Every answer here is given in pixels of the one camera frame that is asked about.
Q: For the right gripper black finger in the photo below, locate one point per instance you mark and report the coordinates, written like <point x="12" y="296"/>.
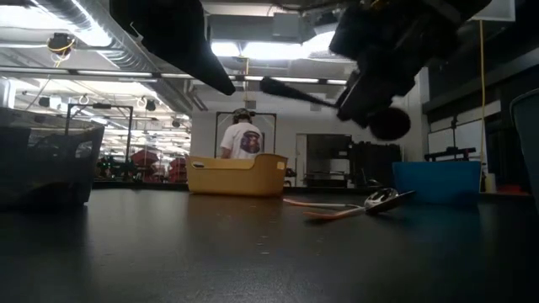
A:
<point x="355" y="99"/>
<point x="377" y="105"/>

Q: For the black cabinet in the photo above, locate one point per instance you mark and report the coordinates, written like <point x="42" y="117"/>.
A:
<point x="379" y="164"/>

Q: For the red storage racks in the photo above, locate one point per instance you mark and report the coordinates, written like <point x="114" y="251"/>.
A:
<point x="145" y="162"/>

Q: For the dark blue plastic bin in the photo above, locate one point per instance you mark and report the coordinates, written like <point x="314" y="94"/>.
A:
<point x="438" y="185"/>

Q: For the black spoon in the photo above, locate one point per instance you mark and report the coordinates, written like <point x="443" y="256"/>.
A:
<point x="295" y="93"/>

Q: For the yellow plastic bin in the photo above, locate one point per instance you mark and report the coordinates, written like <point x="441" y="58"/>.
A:
<point x="236" y="177"/>

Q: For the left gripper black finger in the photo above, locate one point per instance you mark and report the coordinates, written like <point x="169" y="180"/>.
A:
<point x="177" y="33"/>

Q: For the person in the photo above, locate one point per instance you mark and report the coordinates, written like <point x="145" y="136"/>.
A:
<point x="242" y="141"/>

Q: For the dark shelving unit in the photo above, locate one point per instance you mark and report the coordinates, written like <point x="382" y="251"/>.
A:
<point x="328" y="147"/>

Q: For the long ceiling light bar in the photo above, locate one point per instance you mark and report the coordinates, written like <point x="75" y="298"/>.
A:
<point x="105" y="73"/>

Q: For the small white container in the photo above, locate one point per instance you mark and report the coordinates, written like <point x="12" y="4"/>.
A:
<point x="490" y="184"/>

